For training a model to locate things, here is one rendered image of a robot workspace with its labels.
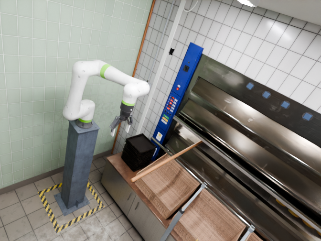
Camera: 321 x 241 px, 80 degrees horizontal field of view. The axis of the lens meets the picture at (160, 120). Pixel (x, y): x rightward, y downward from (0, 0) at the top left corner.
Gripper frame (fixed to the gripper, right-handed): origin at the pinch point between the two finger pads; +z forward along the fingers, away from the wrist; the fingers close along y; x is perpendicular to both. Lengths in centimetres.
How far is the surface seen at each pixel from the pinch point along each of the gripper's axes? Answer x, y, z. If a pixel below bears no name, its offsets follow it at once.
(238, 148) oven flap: 63, -94, -1
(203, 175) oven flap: 49, -95, 51
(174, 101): -21, -92, -5
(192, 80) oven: -12, -94, -35
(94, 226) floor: -7, -10, 148
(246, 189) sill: 90, -97, 31
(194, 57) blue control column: -19, -91, -57
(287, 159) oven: 99, -96, -18
